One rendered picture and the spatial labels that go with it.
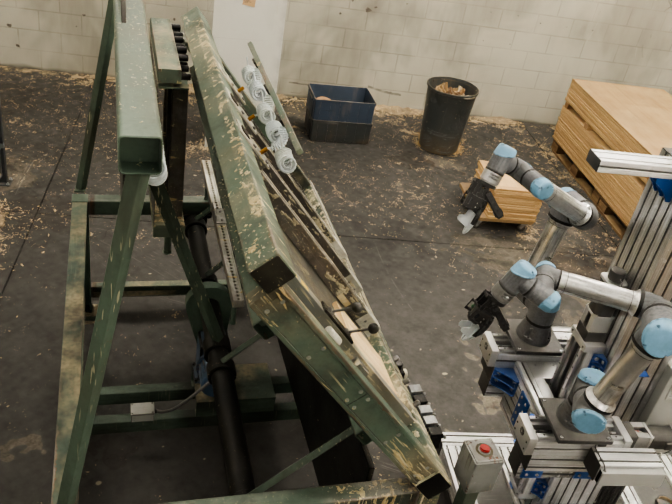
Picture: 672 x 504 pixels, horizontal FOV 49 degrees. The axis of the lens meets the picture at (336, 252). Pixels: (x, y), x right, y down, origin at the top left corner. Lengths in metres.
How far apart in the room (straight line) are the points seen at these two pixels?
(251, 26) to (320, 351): 4.45
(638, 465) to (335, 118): 4.79
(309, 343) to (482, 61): 6.41
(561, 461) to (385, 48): 5.68
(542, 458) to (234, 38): 4.43
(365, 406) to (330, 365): 0.24
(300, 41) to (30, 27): 2.65
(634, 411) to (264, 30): 4.31
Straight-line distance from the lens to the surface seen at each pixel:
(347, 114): 7.07
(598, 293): 2.66
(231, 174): 2.38
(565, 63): 8.65
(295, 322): 2.11
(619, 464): 3.08
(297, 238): 2.89
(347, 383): 2.33
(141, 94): 1.96
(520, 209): 6.20
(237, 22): 6.33
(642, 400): 3.31
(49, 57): 8.14
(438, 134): 7.26
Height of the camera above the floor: 2.95
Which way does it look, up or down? 33 degrees down
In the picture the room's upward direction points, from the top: 11 degrees clockwise
